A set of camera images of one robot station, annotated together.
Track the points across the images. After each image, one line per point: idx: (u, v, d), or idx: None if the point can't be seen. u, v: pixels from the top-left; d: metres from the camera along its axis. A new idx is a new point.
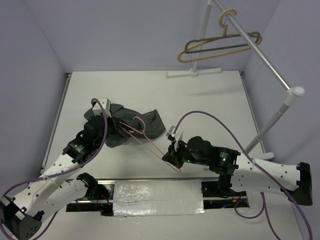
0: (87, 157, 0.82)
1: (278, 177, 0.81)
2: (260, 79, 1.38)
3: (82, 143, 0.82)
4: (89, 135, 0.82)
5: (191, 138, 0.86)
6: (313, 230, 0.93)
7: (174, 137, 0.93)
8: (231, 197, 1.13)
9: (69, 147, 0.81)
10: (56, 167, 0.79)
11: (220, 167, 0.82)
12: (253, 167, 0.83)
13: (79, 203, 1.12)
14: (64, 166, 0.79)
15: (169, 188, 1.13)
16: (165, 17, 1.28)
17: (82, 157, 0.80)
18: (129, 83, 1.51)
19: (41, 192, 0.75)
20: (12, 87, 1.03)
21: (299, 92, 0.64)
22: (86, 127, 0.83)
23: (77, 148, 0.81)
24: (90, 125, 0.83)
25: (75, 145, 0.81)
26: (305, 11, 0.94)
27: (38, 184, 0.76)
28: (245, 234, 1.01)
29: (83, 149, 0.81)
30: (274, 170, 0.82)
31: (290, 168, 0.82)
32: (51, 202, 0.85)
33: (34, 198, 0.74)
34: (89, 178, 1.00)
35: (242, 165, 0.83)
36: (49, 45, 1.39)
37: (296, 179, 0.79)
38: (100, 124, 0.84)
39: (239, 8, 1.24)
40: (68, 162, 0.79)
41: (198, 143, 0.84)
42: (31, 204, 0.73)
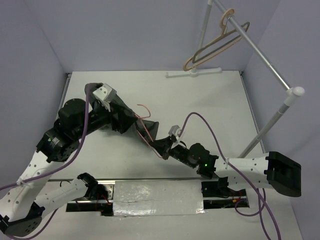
0: (66, 150, 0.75)
1: (248, 170, 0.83)
2: (260, 79, 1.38)
3: (58, 135, 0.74)
4: (64, 123, 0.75)
5: (195, 145, 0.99)
6: (314, 230, 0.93)
7: (176, 139, 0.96)
8: (231, 197, 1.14)
9: (43, 141, 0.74)
10: (31, 168, 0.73)
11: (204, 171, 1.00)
12: (228, 167, 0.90)
13: (79, 203, 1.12)
14: (39, 168, 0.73)
15: (169, 189, 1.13)
16: (165, 17, 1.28)
17: (60, 150, 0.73)
18: (129, 83, 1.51)
19: (20, 198, 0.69)
20: (11, 87, 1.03)
21: (299, 92, 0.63)
22: (62, 115, 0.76)
23: (52, 141, 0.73)
24: (65, 113, 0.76)
25: (50, 138, 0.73)
26: (305, 10, 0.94)
27: (16, 190, 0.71)
28: (246, 234, 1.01)
29: (59, 141, 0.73)
30: (245, 165, 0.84)
31: (259, 159, 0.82)
32: (52, 199, 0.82)
33: (15, 205, 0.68)
34: (89, 178, 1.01)
35: (219, 166, 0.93)
36: (49, 45, 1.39)
37: (263, 169, 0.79)
38: (77, 111, 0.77)
39: (239, 8, 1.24)
40: (44, 161, 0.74)
41: (199, 151, 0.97)
42: (13, 211, 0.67)
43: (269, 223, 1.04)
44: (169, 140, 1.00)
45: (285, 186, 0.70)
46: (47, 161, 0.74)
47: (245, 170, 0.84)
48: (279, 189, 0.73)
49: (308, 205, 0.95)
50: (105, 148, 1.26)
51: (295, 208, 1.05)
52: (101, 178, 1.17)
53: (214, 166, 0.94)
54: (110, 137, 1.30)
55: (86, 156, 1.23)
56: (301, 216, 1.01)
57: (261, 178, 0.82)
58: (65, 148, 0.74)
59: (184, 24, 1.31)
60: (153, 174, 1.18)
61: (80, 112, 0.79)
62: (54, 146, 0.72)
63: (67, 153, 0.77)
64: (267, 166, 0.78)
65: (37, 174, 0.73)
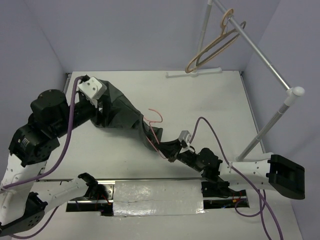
0: (41, 149, 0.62)
1: (252, 173, 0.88)
2: (260, 79, 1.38)
3: (31, 133, 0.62)
4: (39, 118, 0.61)
5: (203, 149, 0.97)
6: (314, 230, 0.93)
7: (186, 144, 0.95)
8: (231, 197, 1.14)
9: (15, 142, 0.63)
10: (10, 172, 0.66)
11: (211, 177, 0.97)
12: (232, 170, 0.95)
13: (79, 203, 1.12)
14: (16, 172, 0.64)
15: (169, 189, 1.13)
16: (164, 17, 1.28)
17: (32, 151, 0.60)
18: (129, 83, 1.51)
19: (7, 203, 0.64)
20: (11, 87, 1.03)
21: (299, 92, 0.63)
22: (34, 108, 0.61)
23: (24, 140, 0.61)
24: (38, 105, 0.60)
25: (22, 136, 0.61)
26: (305, 10, 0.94)
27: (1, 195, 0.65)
28: (245, 234, 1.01)
29: (30, 141, 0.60)
30: (248, 168, 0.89)
31: (262, 162, 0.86)
32: (54, 194, 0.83)
33: (4, 210, 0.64)
34: (89, 178, 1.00)
35: (223, 170, 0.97)
36: (49, 45, 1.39)
37: (265, 172, 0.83)
38: (53, 103, 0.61)
39: (239, 8, 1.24)
40: (18, 165, 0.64)
41: (209, 156, 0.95)
42: (4, 216, 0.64)
43: (269, 223, 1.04)
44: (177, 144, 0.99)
45: (285, 187, 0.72)
46: (21, 164, 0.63)
47: (248, 173, 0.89)
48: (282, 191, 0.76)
49: (308, 205, 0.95)
50: (105, 148, 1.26)
51: (295, 208, 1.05)
52: (101, 178, 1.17)
53: (218, 170, 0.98)
54: (110, 137, 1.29)
55: (86, 156, 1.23)
56: (301, 216, 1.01)
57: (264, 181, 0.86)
58: (38, 149, 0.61)
59: (183, 24, 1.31)
60: (153, 174, 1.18)
61: (58, 104, 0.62)
62: (25, 147, 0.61)
63: (43, 153, 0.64)
64: (269, 170, 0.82)
65: (15, 178, 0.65)
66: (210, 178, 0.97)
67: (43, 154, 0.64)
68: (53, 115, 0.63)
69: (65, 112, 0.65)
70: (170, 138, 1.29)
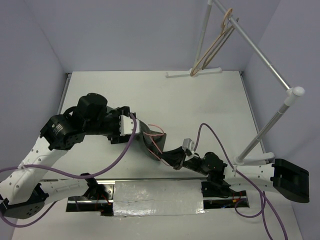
0: (69, 139, 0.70)
1: (255, 177, 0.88)
2: (260, 79, 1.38)
3: (67, 122, 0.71)
4: (82, 111, 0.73)
5: (209, 154, 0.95)
6: (314, 230, 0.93)
7: (191, 152, 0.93)
8: (231, 197, 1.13)
9: (47, 128, 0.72)
10: (34, 153, 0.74)
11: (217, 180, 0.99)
12: (236, 174, 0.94)
13: (79, 204, 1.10)
14: (40, 154, 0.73)
15: (169, 189, 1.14)
16: (164, 17, 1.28)
17: (63, 138, 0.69)
18: (129, 83, 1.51)
19: (20, 183, 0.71)
20: (11, 87, 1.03)
21: (299, 92, 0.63)
22: (81, 102, 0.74)
23: (57, 127, 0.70)
24: (85, 100, 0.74)
25: (57, 124, 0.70)
26: (305, 10, 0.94)
27: (17, 174, 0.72)
28: (246, 233, 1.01)
29: (63, 128, 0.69)
30: (252, 172, 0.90)
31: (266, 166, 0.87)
32: (56, 188, 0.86)
33: (14, 189, 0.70)
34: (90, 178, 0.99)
35: (228, 174, 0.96)
36: (50, 45, 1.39)
37: (269, 176, 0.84)
38: (97, 102, 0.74)
39: (239, 7, 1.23)
40: (46, 147, 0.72)
41: (214, 161, 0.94)
42: (12, 195, 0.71)
43: (269, 222, 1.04)
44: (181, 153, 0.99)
45: (291, 192, 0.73)
46: (48, 147, 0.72)
47: (252, 177, 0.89)
48: (289, 195, 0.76)
49: (308, 205, 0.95)
50: (105, 148, 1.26)
51: (295, 208, 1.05)
52: (101, 178, 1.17)
53: (223, 174, 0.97)
54: None
55: (86, 156, 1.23)
56: (301, 216, 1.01)
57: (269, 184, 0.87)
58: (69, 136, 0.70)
59: (183, 24, 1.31)
60: (153, 174, 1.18)
61: (101, 105, 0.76)
62: (57, 132, 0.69)
63: (70, 142, 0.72)
64: (273, 173, 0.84)
65: (38, 159, 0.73)
66: (215, 181, 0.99)
67: (70, 144, 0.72)
68: (91, 113, 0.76)
69: (101, 112, 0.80)
70: (170, 138, 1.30)
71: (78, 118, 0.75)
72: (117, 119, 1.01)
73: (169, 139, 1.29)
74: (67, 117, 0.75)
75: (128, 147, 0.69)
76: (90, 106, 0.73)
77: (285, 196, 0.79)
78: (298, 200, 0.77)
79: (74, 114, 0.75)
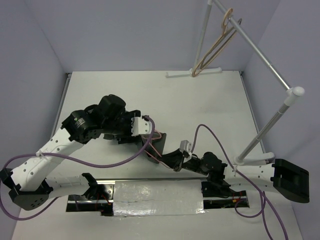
0: (89, 134, 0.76)
1: (256, 177, 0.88)
2: (260, 79, 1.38)
3: (87, 118, 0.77)
4: (103, 109, 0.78)
5: (207, 155, 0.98)
6: (313, 230, 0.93)
7: (188, 153, 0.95)
8: (231, 197, 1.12)
9: (68, 120, 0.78)
10: (53, 143, 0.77)
11: (217, 180, 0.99)
12: (236, 174, 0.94)
13: (78, 203, 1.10)
14: (60, 144, 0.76)
15: (169, 188, 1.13)
16: (164, 17, 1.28)
17: (83, 132, 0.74)
18: (129, 83, 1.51)
19: (35, 170, 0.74)
20: (11, 86, 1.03)
21: (299, 92, 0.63)
22: (103, 101, 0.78)
23: (79, 122, 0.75)
24: (107, 99, 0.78)
25: (79, 118, 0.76)
26: (305, 10, 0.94)
27: (33, 161, 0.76)
28: (246, 233, 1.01)
29: (84, 123, 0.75)
30: (252, 172, 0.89)
31: (267, 166, 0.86)
32: (59, 183, 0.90)
33: (29, 175, 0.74)
34: (89, 178, 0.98)
35: (228, 174, 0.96)
36: (50, 45, 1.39)
37: (269, 176, 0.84)
38: (118, 103, 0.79)
39: (239, 7, 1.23)
40: (65, 138, 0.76)
41: (213, 161, 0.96)
42: (26, 181, 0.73)
43: (269, 223, 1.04)
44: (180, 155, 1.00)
45: (291, 192, 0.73)
46: (68, 139, 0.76)
47: (252, 177, 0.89)
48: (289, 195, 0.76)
49: (309, 205, 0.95)
50: (105, 148, 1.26)
51: (295, 208, 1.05)
52: (101, 178, 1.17)
53: (223, 174, 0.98)
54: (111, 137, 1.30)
55: (86, 156, 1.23)
56: (301, 216, 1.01)
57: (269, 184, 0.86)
58: (89, 130, 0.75)
59: (183, 24, 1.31)
60: (153, 174, 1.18)
61: (121, 105, 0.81)
62: (79, 126, 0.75)
63: (89, 137, 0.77)
64: (273, 173, 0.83)
65: (57, 149, 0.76)
66: (215, 181, 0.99)
67: (88, 138, 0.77)
68: (111, 112, 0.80)
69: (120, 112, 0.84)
70: (170, 138, 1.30)
71: (98, 115, 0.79)
72: (126, 120, 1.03)
73: (169, 139, 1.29)
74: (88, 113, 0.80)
75: (140, 152, 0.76)
76: (111, 105, 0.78)
77: (285, 196, 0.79)
78: (298, 200, 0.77)
79: (94, 111, 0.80)
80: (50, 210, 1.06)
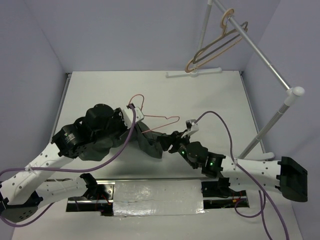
0: (78, 148, 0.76)
1: (259, 173, 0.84)
2: (260, 79, 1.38)
3: (76, 132, 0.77)
4: (90, 123, 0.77)
5: (191, 144, 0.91)
6: (313, 230, 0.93)
7: (191, 125, 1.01)
8: (231, 197, 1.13)
9: (59, 135, 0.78)
10: (43, 157, 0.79)
11: (211, 171, 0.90)
12: (236, 168, 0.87)
13: (78, 204, 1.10)
14: (49, 159, 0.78)
15: (169, 188, 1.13)
16: (164, 17, 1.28)
17: (72, 147, 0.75)
18: (129, 83, 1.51)
19: (24, 184, 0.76)
20: (11, 87, 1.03)
21: (299, 92, 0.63)
22: (89, 115, 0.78)
23: (68, 137, 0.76)
24: (93, 113, 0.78)
25: (67, 133, 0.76)
26: (305, 10, 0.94)
27: (22, 175, 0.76)
28: (246, 233, 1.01)
29: (74, 138, 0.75)
30: (256, 168, 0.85)
31: (271, 163, 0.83)
32: (51, 191, 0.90)
33: (17, 189, 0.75)
34: (90, 179, 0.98)
35: (227, 167, 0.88)
36: (49, 45, 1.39)
37: (276, 173, 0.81)
38: (104, 115, 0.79)
39: (239, 8, 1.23)
40: (55, 153, 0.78)
41: (197, 149, 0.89)
42: (14, 195, 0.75)
43: (269, 222, 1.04)
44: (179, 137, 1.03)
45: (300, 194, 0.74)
46: (58, 153, 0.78)
47: (255, 173, 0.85)
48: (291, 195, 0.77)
49: (309, 204, 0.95)
50: None
51: (295, 207, 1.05)
52: (101, 178, 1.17)
53: (221, 165, 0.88)
54: None
55: None
56: (301, 216, 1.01)
57: (269, 183, 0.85)
58: (78, 146, 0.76)
59: (183, 24, 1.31)
60: (153, 174, 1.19)
61: (108, 117, 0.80)
62: (68, 141, 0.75)
63: (78, 151, 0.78)
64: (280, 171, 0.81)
65: (46, 164, 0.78)
66: (209, 173, 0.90)
67: (78, 152, 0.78)
68: (100, 125, 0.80)
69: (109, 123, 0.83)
70: None
71: (86, 128, 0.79)
72: (118, 116, 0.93)
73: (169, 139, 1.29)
74: (76, 126, 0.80)
75: (124, 145, 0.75)
76: (97, 118, 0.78)
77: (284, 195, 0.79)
78: (293, 197, 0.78)
79: (83, 125, 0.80)
80: (51, 210, 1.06)
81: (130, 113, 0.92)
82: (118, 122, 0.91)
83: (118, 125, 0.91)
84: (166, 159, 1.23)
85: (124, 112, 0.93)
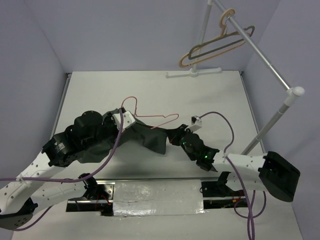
0: (69, 157, 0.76)
1: (243, 166, 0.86)
2: (260, 79, 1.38)
3: (66, 141, 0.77)
4: (78, 131, 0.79)
5: (189, 134, 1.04)
6: (313, 230, 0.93)
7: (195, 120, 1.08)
8: (231, 197, 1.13)
9: (50, 144, 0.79)
10: (33, 167, 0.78)
11: (205, 163, 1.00)
12: (225, 161, 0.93)
13: (79, 203, 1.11)
14: (40, 169, 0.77)
15: (169, 188, 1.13)
16: (164, 17, 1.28)
17: (62, 156, 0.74)
18: (129, 83, 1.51)
19: (16, 194, 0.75)
20: (11, 86, 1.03)
21: (299, 92, 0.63)
22: (77, 123, 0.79)
23: (59, 147, 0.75)
24: (80, 121, 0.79)
25: (58, 142, 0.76)
26: (306, 10, 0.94)
27: (14, 185, 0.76)
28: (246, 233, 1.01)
29: (64, 147, 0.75)
30: (241, 160, 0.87)
31: (257, 158, 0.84)
32: (47, 196, 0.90)
33: (10, 199, 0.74)
34: (91, 180, 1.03)
35: (218, 161, 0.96)
36: (49, 45, 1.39)
37: (258, 166, 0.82)
38: (92, 124, 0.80)
39: (240, 8, 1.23)
40: (45, 163, 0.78)
41: (194, 140, 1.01)
42: (6, 205, 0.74)
43: (269, 222, 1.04)
44: (183, 130, 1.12)
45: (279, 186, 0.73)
46: (48, 164, 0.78)
47: (241, 166, 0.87)
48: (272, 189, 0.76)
49: (309, 204, 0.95)
50: None
51: (295, 207, 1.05)
52: (101, 178, 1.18)
53: (214, 158, 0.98)
54: None
55: None
56: (301, 216, 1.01)
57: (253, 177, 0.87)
58: (68, 155, 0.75)
59: (183, 24, 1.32)
60: (153, 174, 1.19)
61: (96, 125, 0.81)
62: (58, 150, 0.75)
63: (70, 160, 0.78)
64: (262, 165, 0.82)
65: (36, 174, 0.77)
66: (204, 164, 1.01)
67: (69, 161, 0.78)
68: None
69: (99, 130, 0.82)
70: None
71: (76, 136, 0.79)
72: (111, 120, 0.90)
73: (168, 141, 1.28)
74: (67, 135, 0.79)
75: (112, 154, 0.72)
76: (85, 127, 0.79)
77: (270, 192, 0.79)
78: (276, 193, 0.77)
79: (73, 133, 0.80)
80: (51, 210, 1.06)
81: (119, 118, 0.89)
82: (110, 127, 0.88)
83: (110, 131, 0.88)
84: (166, 159, 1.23)
85: (115, 117, 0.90)
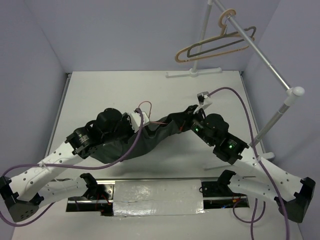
0: (90, 150, 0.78)
1: (278, 180, 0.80)
2: (260, 79, 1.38)
3: (88, 134, 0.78)
4: (100, 125, 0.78)
5: (213, 115, 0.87)
6: (313, 230, 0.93)
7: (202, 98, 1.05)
8: (231, 197, 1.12)
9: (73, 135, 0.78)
10: (56, 155, 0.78)
11: (225, 152, 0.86)
12: (256, 164, 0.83)
13: (78, 203, 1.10)
14: (62, 156, 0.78)
15: (169, 188, 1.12)
16: (164, 17, 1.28)
17: (84, 148, 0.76)
18: (129, 83, 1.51)
19: (35, 180, 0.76)
20: (11, 86, 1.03)
21: (299, 92, 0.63)
22: (100, 119, 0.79)
23: (81, 139, 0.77)
24: (104, 116, 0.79)
25: (80, 135, 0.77)
26: (305, 10, 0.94)
27: (34, 171, 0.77)
28: (246, 233, 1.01)
29: (87, 140, 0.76)
30: (277, 174, 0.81)
31: (295, 178, 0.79)
32: (52, 191, 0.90)
33: (29, 184, 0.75)
34: (91, 180, 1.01)
35: (247, 158, 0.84)
36: (49, 45, 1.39)
37: (295, 190, 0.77)
38: (115, 119, 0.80)
39: (240, 8, 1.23)
40: (68, 152, 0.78)
41: (220, 123, 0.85)
42: (24, 190, 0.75)
43: (269, 222, 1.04)
44: (191, 114, 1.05)
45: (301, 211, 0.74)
46: (72, 152, 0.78)
47: (275, 179, 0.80)
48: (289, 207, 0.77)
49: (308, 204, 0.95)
50: None
51: None
52: (101, 178, 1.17)
53: (239, 153, 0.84)
54: None
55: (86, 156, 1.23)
56: None
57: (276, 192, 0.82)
58: (90, 147, 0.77)
59: (183, 24, 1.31)
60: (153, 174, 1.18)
61: (117, 120, 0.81)
62: (81, 142, 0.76)
63: (90, 152, 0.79)
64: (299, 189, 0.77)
65: (59, 161, 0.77)
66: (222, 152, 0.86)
67: (90, 153, 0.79)
68: (110, 127, 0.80)
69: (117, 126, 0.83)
70: (170, 139, 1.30)
71: (97, 130, 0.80)
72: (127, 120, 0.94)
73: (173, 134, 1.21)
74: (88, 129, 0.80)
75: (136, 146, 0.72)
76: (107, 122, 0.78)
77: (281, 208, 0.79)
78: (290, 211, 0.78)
79: (94, 127, 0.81)
80: (51, 211, 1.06)
81: (136, 117, 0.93)
82: (126, 126, 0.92)
83: (126, 129, 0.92)
84: (167, 159, 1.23)
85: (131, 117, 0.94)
